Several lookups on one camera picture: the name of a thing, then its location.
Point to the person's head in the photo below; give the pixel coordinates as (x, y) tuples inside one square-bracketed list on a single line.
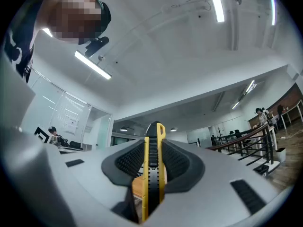
[(71, 20)]

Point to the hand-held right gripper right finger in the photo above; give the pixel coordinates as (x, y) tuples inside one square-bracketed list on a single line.
[(213, 174)]

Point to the black coat rack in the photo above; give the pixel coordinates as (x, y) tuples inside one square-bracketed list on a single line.
[(220, 131)]

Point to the black white patterned box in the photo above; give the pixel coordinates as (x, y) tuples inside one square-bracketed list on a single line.
[(41, 135)]

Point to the round pendant lamp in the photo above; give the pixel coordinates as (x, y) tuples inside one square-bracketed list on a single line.
[(123, 128), (173, 129)]

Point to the yellow black utility knife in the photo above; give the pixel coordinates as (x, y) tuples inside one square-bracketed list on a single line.
[(154, 185)]

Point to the white paper sign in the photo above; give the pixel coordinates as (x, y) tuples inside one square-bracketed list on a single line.
[(72, 125)]

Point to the black head-worn camera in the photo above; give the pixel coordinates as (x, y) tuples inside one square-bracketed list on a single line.
[(97, 45)]

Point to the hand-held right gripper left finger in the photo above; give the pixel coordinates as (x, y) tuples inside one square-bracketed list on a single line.
[(82, 174)]

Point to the black waste bin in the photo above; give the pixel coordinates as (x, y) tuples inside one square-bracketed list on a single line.
[(262, 170)]

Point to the dark blue printed shirt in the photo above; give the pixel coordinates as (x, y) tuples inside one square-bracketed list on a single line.
[(19, 44)]

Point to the long ceiling light tube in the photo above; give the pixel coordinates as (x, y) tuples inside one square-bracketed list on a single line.
[(250, 86), (92, 65), (216, 3), (47, 32), (272, 8), (235, 105)]

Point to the white waste bin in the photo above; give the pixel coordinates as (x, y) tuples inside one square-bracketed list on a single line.
[(281, 155)]

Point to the dark metal stair railing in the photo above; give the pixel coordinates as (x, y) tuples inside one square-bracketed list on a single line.
[(270, 145)]

